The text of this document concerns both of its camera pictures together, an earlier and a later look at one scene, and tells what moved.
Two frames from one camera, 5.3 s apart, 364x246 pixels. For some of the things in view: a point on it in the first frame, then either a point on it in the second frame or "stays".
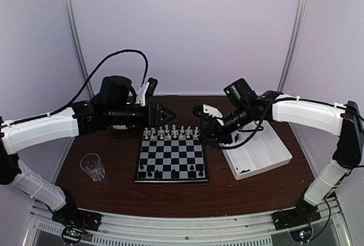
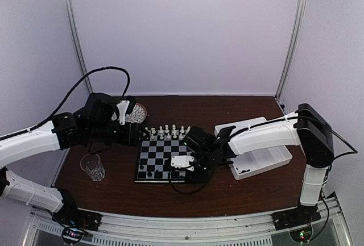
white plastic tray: [256, 148] stays
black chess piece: [157, 174] stays
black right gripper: [213, 129] -> [192, 176]
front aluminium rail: [44, 230] stays
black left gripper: [157, 121] -> [131, 137]
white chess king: [174, 131] stays
